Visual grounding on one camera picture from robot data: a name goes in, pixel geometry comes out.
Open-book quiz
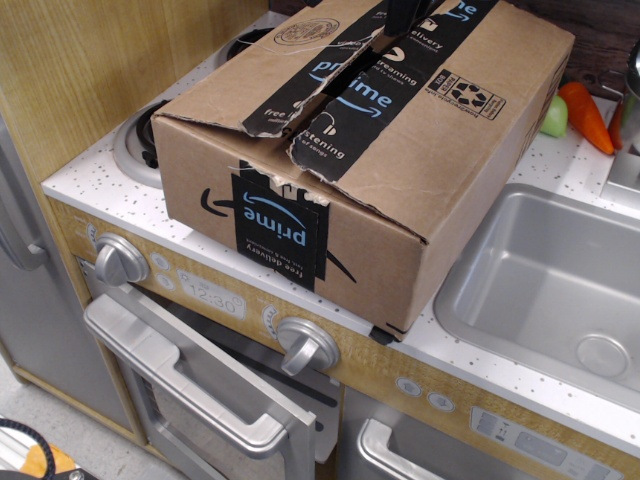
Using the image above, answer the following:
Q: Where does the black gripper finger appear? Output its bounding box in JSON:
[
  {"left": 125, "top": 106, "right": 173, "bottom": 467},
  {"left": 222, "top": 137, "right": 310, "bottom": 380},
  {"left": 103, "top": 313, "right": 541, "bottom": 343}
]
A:
[{"left": 384, "top": 0, "right": 427, "bottom": 36}]

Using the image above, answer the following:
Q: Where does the brown cardboard prime box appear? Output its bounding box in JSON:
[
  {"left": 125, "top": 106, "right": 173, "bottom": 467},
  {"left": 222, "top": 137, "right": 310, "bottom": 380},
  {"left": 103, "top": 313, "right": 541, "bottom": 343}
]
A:
[{"left": 152, "top": 1, "right": 574, "bottom": 338}]

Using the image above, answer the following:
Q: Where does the rear grey stove burner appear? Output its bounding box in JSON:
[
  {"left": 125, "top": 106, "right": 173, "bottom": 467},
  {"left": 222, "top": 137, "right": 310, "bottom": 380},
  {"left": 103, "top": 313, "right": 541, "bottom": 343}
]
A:
[{"left": 213, "top": 27, "right": 273, "bottom": 68}]

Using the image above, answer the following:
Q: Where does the grey stove burner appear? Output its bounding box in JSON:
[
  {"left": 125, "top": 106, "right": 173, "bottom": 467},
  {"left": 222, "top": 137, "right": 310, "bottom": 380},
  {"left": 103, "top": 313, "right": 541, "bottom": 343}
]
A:
[
  {"left": 113, "top": 100, "right": 168, "bottom": 189},
  {"left": 213, "top": 27, "right": 273, "bottom": 68}
]

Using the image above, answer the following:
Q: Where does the green toy vegetable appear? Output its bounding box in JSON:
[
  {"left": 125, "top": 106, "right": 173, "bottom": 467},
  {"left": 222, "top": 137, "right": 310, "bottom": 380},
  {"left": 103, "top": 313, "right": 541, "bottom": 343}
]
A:
[{"left": 540, "top": 95, "right": 568, "bottom": 138}]

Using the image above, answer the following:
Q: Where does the orange toy carrot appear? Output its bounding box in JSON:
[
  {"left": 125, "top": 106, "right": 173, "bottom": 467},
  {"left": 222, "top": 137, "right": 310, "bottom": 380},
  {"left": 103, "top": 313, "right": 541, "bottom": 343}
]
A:
[{"left": 558, "top": 81, "right": 615, "bottom": 155}]

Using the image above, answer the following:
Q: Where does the silver toy pot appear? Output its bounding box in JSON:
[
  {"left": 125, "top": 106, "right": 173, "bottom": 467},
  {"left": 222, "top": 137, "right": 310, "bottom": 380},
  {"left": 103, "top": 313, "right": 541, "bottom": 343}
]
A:
[{"left": 598, "top": 42, "right": 639, "bottom": 156}]

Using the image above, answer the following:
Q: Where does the front grey stove burner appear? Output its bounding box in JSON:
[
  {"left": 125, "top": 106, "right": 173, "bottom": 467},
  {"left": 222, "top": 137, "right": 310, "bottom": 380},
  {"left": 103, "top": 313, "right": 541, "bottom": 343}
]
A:
[{"left": 113, "top": 100, "right": 168, "bottom": 189}]

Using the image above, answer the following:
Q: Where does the silver toy kitchen sink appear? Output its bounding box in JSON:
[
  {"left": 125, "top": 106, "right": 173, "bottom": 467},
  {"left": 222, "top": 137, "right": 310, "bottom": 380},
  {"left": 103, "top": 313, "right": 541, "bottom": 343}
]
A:
[{"left": 434, "top": 184, "right": 639, "bottom": 410}]

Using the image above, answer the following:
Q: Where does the right silver stove knob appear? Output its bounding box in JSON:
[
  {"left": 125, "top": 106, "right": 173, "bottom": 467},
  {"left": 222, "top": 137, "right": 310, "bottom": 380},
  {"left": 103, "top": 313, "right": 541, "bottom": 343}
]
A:
[{"left": 276, "top": 317, "right": 340, "bottom": 376}]

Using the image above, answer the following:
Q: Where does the silver stove knob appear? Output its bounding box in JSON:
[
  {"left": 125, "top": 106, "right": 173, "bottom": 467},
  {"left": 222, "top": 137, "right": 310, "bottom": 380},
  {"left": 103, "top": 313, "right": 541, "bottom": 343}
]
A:
[
  {"left": 276, "top": 317, "right": 340, "bottom": 376},
  {"left": 95, "top": 233, "right": 150, "bottom": 287}
]

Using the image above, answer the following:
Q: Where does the left silver stove knob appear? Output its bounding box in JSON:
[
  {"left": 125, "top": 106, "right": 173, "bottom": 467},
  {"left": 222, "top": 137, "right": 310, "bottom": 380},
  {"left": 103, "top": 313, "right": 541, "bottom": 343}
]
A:
[{"left": 95, "top": 233, "right": 150, "bottom": 287}]

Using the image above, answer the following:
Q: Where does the silver toy dishwasher door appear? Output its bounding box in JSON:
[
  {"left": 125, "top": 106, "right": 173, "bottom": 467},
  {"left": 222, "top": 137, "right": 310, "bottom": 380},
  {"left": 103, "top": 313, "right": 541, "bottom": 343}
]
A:
[{"left": 339, "top": 387, "right": 623, "bottom": 480}]

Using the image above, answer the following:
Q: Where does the silver toy oven door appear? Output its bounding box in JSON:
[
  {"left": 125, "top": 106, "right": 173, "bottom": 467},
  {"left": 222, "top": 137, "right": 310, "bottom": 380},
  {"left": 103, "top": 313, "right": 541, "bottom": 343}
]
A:
[{"left": 84, "top": 286, "right": 342, "bottom": 479}]

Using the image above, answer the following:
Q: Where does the grey toy fridge door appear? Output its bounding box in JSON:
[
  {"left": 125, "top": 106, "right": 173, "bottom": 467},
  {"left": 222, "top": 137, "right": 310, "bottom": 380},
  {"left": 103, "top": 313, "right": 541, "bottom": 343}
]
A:
[{"left": 1, "top": 128, "right": 133, "bottom": 432}]

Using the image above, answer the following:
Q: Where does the black braided cable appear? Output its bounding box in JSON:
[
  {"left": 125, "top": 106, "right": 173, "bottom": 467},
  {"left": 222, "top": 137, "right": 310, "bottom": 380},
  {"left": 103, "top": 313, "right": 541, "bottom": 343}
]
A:
[{"left": 0, "top": 418, "right": 54, "bottom": 476}]

